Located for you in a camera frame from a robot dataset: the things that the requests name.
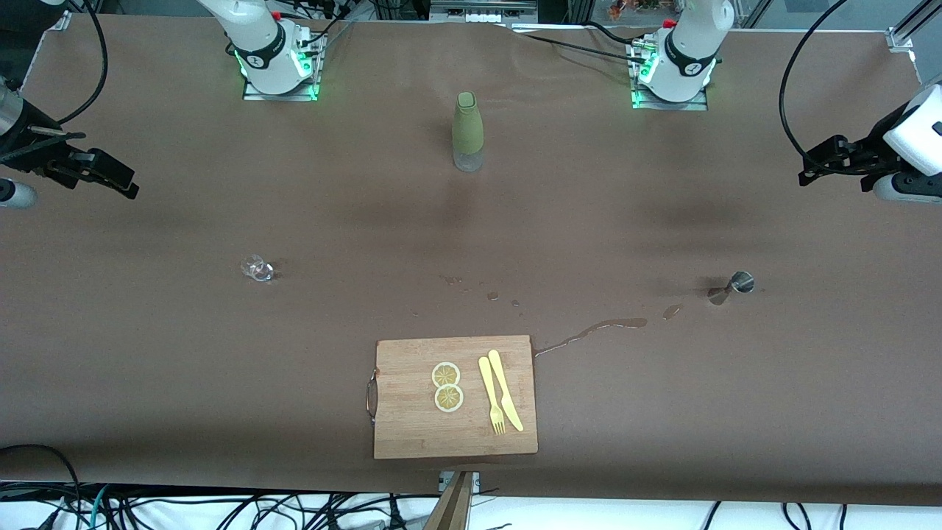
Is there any metal measuring jigger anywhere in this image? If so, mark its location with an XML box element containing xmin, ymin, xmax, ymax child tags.
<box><xmin>708</xmin><ymin>271</ymin><xmax>755</xmax><ymax>305</ymax></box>

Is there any long brown liquid spill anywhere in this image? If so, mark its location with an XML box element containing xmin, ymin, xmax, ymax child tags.
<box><xmin>535</xmin><ymin>317</ymin><xmax>648</xmax><ymax>358</ymax></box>

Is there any green bottle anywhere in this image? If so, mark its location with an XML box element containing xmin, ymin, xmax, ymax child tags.
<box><xmin>452</xmin><ymin>91</ymin><xmax>485</xmax><ymax>173</ymax></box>

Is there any yellow plastic knife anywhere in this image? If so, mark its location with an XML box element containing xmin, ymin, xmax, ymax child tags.
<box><xmin>488</xmin><ymin>350</ymin><xmax>524</xmax><ymax>432</ymax></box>

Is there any yellow plastic fork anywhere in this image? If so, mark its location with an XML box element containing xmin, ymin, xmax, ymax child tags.
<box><xmin>478</xmin><ymin>356</ymin><xmax>506</xmax><ymax>435</ymax></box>

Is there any wooden cutting board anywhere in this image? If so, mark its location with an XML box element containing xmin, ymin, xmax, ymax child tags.
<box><xmin>366</xmin><ymin>336</ymin><xmax>539</xmax><ymax>460</ymax></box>

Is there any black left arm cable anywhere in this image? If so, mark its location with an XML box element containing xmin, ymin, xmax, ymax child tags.
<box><xmin>779</xmin><ymin>0</ymin><xmax>851</xmax><ymax>159</ymax></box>

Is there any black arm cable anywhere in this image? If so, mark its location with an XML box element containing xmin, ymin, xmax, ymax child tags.
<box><xmin>57</xmin><ymin>0</ymin><xmax>109</xmax><ymax>124</ymax></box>
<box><xmin>779</xmin><ymin>0</ymin><xmax>851</xmax><ymax>159</ymax></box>

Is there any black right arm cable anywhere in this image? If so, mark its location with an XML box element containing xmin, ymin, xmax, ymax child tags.
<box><xmin>57</xmin><ymin>0</ymin><xmax>109</xmax><ymax>124</ymax></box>

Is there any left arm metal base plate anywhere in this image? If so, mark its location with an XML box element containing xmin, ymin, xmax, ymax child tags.
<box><xmin>627</xmin><ymin>37</ymin><xmax>716</xmax><ymax>111</ymax></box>

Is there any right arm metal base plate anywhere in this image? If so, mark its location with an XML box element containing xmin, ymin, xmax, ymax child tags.
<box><xmin>243</xmin><ymin>29</ymin><xmax>327</xmax><ymax>102</ymax></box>

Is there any black cable across table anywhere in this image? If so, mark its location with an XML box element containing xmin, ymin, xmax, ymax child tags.
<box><xmin>508</xmin><ymin>22</ymin><xmax>648</xmax><ymax>63</ymax></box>

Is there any black looped floor cable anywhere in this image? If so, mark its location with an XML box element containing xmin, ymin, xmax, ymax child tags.
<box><xmin>0</xmin><ymin>444</ymin><xmax>83</xmax><ymax>530</ymax></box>

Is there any wooden post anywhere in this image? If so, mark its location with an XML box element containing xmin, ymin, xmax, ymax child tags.
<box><xmin>425</xmin><ymin>471</ymin><xmax>475</xmax><ymax>530</ymax></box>

